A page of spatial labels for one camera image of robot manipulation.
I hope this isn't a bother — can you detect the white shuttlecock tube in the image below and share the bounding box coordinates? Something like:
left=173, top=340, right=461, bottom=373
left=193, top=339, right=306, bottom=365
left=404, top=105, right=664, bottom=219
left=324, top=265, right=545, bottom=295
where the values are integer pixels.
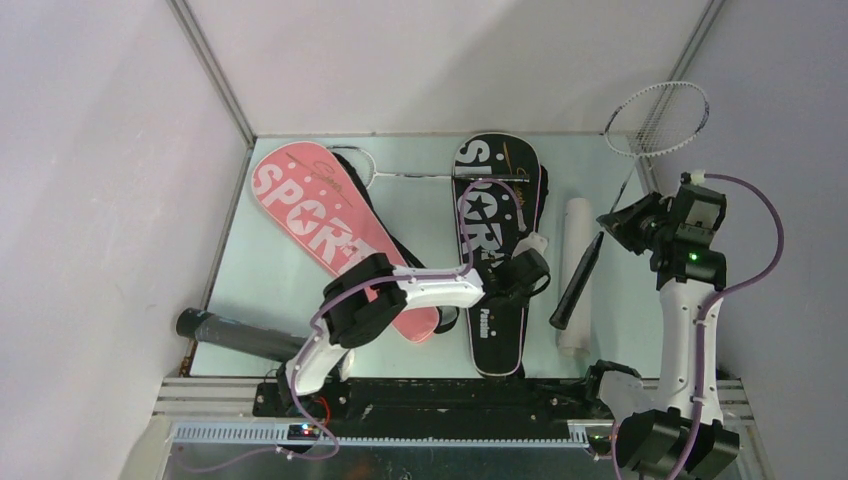
left=557, top=198, right=594, bottom=360

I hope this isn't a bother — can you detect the black racket cover bag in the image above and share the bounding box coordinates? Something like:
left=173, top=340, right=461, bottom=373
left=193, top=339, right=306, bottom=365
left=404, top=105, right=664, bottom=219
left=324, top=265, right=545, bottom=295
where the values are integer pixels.
left=452, top=132, right=548, bottom=378

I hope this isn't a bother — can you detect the white black racket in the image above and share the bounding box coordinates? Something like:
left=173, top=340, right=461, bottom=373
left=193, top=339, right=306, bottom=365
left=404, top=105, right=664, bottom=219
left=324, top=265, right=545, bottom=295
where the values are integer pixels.
left=548, top=81, right=711, bottom=331

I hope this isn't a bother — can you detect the pink racket cover bag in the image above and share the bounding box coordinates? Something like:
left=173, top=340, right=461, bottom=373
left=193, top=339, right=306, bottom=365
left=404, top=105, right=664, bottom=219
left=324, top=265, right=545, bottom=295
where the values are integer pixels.
left=251, top=141, right=441, bottom=346

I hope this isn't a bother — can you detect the black shuttlecock tube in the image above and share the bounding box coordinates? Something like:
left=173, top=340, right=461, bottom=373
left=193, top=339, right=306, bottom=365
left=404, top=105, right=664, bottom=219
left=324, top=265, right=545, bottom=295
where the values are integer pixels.
left=175, top=307, right=356, bottom=382

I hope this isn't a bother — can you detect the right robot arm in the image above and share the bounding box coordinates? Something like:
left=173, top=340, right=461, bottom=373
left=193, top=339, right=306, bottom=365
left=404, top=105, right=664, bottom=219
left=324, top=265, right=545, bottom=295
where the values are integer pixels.
left=581, top=184, right=740, bottom=479

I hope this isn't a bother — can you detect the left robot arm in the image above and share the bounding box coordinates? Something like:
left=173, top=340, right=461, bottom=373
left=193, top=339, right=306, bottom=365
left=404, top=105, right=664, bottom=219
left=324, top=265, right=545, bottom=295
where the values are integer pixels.
left=277, top=249, right=550, bottom=417

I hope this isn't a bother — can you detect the white racket under pink racket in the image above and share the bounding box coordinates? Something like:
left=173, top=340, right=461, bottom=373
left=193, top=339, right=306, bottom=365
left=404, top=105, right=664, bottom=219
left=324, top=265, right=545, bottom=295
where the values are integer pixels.
left=329, top=145, right=530, bottom=184

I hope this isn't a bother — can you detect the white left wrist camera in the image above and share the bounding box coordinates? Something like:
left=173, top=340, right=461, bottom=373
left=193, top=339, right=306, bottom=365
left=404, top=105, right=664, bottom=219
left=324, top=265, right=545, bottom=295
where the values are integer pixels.
left=512, top=232, right=549, bottom=257

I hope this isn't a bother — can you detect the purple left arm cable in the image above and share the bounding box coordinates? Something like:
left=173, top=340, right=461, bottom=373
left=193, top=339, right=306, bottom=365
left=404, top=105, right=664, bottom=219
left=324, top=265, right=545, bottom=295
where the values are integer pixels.
left=175, top=177, right=538, bottom=474

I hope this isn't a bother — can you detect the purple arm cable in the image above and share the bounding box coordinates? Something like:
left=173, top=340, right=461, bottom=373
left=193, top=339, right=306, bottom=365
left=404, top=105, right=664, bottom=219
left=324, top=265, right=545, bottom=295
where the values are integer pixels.
left=609, top=173, right=786, bottom=480
left=175, top=177, right=538, bottom=474

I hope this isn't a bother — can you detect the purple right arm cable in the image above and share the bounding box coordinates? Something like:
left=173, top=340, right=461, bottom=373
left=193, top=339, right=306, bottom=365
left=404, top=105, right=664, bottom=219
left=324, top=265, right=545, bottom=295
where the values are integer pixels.
left=609, top=173, right=786, bottom=480

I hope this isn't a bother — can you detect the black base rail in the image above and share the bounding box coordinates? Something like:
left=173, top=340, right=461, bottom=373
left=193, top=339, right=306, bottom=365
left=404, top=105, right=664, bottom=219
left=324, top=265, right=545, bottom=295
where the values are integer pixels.
left=254, top=376, right=627, bottom=442

